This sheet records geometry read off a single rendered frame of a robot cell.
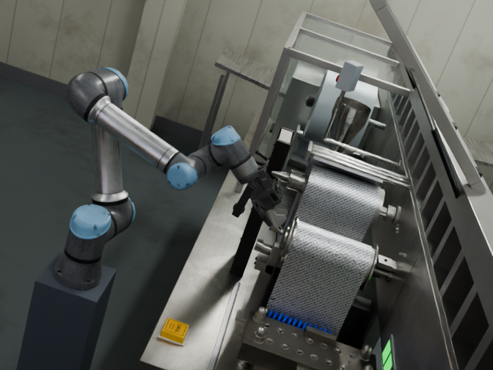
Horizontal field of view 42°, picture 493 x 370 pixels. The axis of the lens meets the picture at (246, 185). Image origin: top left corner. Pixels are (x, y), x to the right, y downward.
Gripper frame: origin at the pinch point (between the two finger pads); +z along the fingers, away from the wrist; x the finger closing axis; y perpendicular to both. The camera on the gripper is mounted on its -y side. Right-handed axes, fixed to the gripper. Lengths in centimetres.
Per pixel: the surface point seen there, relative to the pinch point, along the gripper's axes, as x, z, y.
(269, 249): 0.1, 4.3, -5.5
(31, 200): 175, -28, -186
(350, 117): 63, -4, 28
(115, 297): 109, 33, -136
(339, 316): -8.4, 30.3, 4.4
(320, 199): 15.4, 2.8, 12.9
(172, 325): -17.7, 5.4, -38.3
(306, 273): -8.4, 13.0, 3.0
